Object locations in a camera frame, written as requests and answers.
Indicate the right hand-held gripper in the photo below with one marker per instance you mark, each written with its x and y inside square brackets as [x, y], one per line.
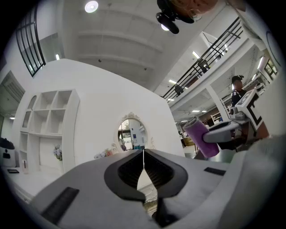
[248, 105]

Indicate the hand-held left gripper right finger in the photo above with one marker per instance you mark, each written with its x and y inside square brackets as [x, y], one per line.
[196, 185]

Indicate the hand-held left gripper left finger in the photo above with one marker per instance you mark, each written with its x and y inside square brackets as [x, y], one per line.
[89, 196]

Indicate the purple cloth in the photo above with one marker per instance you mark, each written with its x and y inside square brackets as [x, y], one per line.
[197, 136]

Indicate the person's right forearm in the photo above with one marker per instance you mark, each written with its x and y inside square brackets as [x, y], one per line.
[264, 130]

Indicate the white tabletop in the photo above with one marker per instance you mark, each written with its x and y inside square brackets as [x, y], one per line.
[31, 182]

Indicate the pink and white flower bunch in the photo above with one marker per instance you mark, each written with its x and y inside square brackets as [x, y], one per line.
[105, 153]

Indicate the pale blue flower bouquet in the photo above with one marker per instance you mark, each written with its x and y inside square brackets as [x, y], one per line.
[58, 152]

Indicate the person's grey shirt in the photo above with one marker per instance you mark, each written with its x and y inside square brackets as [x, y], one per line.
[261, 179]

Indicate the small pink white box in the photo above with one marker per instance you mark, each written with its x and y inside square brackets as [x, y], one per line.
[25, 166]

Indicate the black metal railing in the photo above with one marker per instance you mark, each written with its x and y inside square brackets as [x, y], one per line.
[201, 64]

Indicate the white shelf unit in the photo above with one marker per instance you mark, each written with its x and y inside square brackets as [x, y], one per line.
[48, 129]

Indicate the flat black tablet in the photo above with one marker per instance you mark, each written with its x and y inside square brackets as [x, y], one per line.
[13, 171]

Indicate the white and black appliance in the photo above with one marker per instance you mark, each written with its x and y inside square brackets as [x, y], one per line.
[6, 153]

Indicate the person's face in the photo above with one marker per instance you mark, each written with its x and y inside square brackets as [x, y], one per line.
[196, 6]

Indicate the black framed window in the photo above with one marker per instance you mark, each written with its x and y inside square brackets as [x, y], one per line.
[30, 42]

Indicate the round ceiling lamp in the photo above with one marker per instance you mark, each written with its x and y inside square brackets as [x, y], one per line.
[91, 6]

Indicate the oval mirror with ornate frame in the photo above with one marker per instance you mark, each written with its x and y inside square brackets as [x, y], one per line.
[133, 134]

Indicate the framed wall picture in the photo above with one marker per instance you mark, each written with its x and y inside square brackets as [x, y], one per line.
[270, 67]

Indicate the black head-worn camera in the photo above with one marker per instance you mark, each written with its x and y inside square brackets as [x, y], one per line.
[171, 15]

